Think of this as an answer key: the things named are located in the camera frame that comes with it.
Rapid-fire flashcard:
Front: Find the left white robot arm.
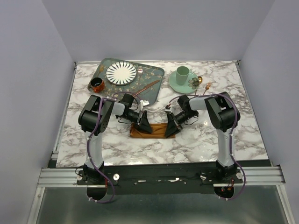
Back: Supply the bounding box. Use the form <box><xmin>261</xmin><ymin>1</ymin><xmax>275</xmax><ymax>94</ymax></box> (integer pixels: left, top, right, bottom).
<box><xmin>78</xmin><ymin>93</ymin><xmax>153</xmax><ymax>184</ymax></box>

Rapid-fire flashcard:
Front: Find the copper fork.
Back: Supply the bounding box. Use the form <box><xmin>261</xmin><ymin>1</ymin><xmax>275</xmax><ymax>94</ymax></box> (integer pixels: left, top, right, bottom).
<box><xmin>202</xmin><ymin>82</ymin><xmax>212</xmax><ymax>95</ymax></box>

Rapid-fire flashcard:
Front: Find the teal floral serving tray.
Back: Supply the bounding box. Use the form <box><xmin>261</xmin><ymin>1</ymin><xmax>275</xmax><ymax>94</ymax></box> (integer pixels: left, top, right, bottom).
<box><xmin>91</xmin><ymin>58</ymin><xmax>165</xmax><ymax>105</ymax></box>

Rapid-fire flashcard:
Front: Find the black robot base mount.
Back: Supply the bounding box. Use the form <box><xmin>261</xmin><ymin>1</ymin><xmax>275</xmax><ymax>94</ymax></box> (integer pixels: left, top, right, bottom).
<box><xmin>77</xmin><ymin>162</ymin><xmax>242</xmax><ymax>195</ymax></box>

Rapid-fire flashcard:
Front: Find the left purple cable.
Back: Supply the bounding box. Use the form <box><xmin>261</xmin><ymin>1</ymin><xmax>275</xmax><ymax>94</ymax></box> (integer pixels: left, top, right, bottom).
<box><xmin>86</xmin><ymin>91</ymin><xmax>143</xmax><ymax>204</ymax></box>

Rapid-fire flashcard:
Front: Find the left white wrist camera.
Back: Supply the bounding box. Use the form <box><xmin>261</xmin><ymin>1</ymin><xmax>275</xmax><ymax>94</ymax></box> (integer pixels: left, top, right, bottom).
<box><xmin>140</xmin><ymin>100</ymin><xmax>150</xmax><ymax>110</ymax></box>

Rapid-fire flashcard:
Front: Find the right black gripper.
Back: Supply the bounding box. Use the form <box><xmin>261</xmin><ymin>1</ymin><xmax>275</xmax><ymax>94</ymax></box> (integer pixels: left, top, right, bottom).
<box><xmin>164</xmin><ymin>110</ymin><xmax>197</xmax><ymax>138</ymax></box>

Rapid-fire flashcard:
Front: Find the white black striped plate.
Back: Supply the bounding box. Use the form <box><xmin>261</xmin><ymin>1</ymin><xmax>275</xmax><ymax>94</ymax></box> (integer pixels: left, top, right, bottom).
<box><xmin>106</xmin><ymin>61</ymin><xmax>137</xmax><ymax>85</ymax></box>

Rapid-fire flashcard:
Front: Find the orange-brown cloth napkin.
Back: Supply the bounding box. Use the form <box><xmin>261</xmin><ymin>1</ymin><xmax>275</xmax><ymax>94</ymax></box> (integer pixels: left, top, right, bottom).
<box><xmin>130</xmin><ymin>123</ymin><xmax>167</xmax><ymax>139</ymax></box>

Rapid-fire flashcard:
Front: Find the mint green saucer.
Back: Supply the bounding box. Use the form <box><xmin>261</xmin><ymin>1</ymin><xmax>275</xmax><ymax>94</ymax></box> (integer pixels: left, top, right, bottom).
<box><xmin>168</xmin><ymin>70</ymin><xmax>199</xmax><ymax>94</ymax></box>

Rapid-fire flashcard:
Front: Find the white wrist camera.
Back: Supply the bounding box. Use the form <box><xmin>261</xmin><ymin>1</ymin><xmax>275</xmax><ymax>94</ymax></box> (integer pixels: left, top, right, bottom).
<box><xmin>164</xmin><ymin>105</ymin><xmax>172</xmax><ymax>113</ymax></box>
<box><xmin>140</xmin><ymin>100</ymin><xmax>150</xmax><ymax>110</ymax></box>

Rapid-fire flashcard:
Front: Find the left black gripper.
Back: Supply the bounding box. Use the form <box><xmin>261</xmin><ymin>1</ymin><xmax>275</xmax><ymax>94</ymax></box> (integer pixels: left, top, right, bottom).
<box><xmin>121</xmin><ymin>110</ymin><xmax>152</xmax><ymax>133</ymax></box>

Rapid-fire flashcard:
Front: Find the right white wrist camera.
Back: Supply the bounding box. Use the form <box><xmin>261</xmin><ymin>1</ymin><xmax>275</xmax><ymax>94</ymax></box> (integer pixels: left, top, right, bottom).
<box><xmin>164</xmin><ymin>105</ymin><xmax>172</xmax><ymax>113</ymax></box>

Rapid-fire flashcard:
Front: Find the gold spoon with flower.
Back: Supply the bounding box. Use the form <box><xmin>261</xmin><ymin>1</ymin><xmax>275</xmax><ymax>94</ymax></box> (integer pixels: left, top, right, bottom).
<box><xmin>188</xmin><ymin>76</ymin><xmax>203</xmax><ymax>91</ymax></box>

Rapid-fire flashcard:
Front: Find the copper table knife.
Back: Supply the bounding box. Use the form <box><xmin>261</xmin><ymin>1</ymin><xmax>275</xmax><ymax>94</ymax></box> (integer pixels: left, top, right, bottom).
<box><xmin>135</xmin><ymin>80</ymin><xmax>160</xmax><ymax>95</ymax></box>

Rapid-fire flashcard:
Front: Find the copper black mug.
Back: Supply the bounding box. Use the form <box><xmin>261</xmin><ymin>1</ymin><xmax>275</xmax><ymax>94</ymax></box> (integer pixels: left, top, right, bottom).
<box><xmin>88</xmin><ymin>77</ymin><xmax>105</xmax><ymax>93</ymax></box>

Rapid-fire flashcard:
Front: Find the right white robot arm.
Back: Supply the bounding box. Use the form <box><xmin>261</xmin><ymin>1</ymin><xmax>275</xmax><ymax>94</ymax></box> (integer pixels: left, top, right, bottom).
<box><xmin>164</xmin><ymin>92</ymin><xmax>241</xmax><ymax>183</ymax></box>

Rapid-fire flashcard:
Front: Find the mint green cup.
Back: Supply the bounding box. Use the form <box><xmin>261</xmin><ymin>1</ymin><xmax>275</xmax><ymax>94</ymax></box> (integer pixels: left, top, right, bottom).
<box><xmin>176</xmin><ymin>66</ymin><xmax>190</xmax><ymax>85</ymax></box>

